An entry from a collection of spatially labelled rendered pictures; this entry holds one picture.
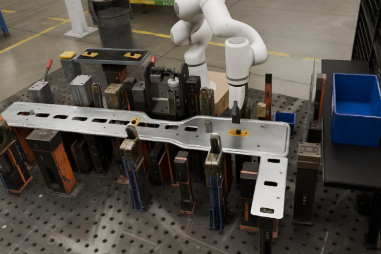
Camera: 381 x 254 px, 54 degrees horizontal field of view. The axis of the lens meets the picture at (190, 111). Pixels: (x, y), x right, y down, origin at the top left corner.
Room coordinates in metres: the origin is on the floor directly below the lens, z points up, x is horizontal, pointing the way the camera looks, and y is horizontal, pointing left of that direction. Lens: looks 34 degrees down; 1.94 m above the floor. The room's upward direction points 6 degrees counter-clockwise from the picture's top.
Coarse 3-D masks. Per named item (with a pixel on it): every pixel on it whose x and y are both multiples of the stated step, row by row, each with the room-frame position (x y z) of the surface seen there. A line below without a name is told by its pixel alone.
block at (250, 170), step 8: (248, 168) 1.02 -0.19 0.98; (256, 168) 1.02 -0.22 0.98; (240, 176) 0.99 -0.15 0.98; (248, 176) 0.98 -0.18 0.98; (256, 176) 0.98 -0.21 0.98; (240, 184) 0.98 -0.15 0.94; (248, 184) 0.97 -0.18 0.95; (240, 192) 0.98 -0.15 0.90; (248, 192) 0.97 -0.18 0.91; (248, 200) 0.98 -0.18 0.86; (248, 208) 0.98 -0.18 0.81; (240, 216) 1.04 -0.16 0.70; (248, 216) 0.98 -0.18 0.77; (256, 216) 0.97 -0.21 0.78; (240, 224) 0.99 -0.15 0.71; (248, 224) 0.98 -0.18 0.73; (256, 224) 0.97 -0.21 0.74
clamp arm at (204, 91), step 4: (204, 88) 1.42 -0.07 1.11; (208, 88) 1.43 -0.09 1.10; (200, 92) 1.42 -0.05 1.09; (204, 92) 1.41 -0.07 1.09; (208, 92) 1.41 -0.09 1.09; (204, 96) 1.41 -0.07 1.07; (208, 96) 1.41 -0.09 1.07; (204, 100) 1.41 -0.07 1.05; (208, 100) 1.41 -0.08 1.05; (204, 104) 1.41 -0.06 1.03; (208, 104) 1.40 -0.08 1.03; (204, 108) 1.40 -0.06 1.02; (208, 108) 1.40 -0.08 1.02; (204, 112) 1.40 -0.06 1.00; (208, 112) 1.39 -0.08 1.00
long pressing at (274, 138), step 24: (24, 120) 1.49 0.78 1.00; (48, 120) 1.47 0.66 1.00; (72, 120) 1.45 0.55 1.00; (120, 120) 1.41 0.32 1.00; (144, 120) 1.38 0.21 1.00; (168, 120) 1.36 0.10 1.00; (192, 120) 1.34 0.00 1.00; (216, 120) 1.32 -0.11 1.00; (240, 120) 1.30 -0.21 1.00; (264, 120) 1.28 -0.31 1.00; (192, 144) 1.18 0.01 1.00; (240, 144) 1.14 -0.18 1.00; (264, 144) 1.13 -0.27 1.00; (288, 144) 1.12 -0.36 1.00
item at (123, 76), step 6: (102, 66) 1.74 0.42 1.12; (108, 66) 1.73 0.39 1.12; (114, 66) 1.72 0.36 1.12; (120, 66) 1.72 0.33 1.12; (108, 72) 1.73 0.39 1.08; (114, 72) 1.72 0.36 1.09; (120, 72) 1.71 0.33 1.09; (126, 72) 1.77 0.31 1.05; (108, 78) 1.74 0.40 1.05; (114, 78) 1.73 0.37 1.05; (120, 78) 1.71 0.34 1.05; (108, 84) 1.74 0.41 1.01; (126, 96) 1.72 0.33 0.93
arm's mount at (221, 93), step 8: (208, 72) 2.14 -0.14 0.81; (216, 72) 2.12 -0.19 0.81; (216, 80) 2.02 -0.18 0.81; (224, 80) 2.00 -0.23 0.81; (216, 88) 1.92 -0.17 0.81; (224, 88) 1.90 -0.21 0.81; (216, 96) 1.83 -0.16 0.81; (224, 96) 1.84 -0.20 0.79; (216, 104) 1.76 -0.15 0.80; (224, 104) 1.83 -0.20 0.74; (216, 112) 1.79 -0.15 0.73
